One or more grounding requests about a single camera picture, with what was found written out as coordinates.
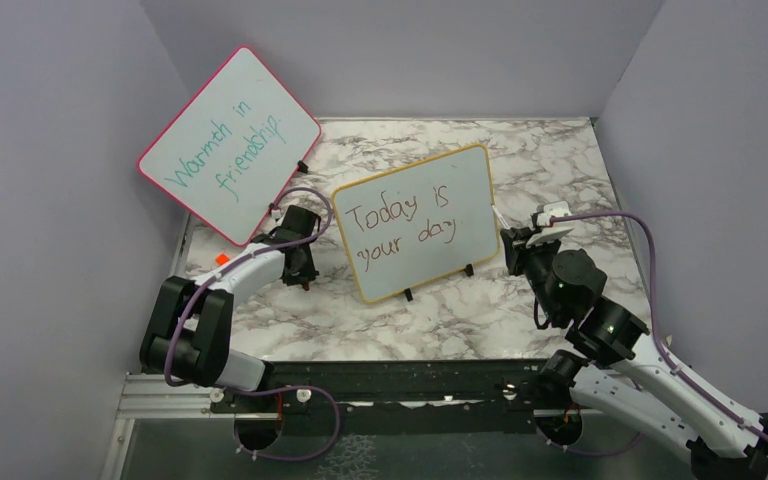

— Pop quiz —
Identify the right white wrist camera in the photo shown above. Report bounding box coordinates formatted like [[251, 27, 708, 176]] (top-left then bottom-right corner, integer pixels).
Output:
[[526, 201, 574, 248]]

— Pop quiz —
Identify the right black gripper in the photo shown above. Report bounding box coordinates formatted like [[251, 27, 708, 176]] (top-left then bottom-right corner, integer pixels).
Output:
[[502, 225, 563, 322]]

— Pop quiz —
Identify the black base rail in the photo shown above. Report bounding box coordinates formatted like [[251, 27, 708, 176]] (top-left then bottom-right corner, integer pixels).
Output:
[[224, 357, 601, 452]]

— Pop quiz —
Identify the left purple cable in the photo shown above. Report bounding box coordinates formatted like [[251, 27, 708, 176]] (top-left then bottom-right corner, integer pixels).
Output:
[[162, 187, 344, 463]]

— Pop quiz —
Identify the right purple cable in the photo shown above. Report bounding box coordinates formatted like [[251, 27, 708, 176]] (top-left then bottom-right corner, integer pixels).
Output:
[[534, 211, 768, 475]]

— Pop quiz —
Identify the white marker pen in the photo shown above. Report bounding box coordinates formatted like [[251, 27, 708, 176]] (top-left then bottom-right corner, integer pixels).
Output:
[[491, 204, 510, 229]]

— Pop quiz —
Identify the pink framed whiteboard with writing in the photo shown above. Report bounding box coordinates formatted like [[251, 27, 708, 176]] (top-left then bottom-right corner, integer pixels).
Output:
[[137, 46, 322, 246]]

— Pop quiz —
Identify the purple cable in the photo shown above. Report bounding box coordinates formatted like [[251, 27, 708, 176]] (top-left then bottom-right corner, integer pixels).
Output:
[[534, 211, 768, 475], [162, 187, 344, 463]]

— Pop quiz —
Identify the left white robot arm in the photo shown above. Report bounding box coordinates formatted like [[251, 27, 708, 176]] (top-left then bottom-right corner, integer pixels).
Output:
[[139, 205, 321, 411]]

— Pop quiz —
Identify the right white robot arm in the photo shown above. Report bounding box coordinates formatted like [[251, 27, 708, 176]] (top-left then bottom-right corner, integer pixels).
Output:
[[500, 227, 768, 479]]

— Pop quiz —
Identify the yellow framed whiteboard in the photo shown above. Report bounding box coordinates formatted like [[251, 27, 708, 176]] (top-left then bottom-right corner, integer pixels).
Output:
[[331, 144, 500, 303]]

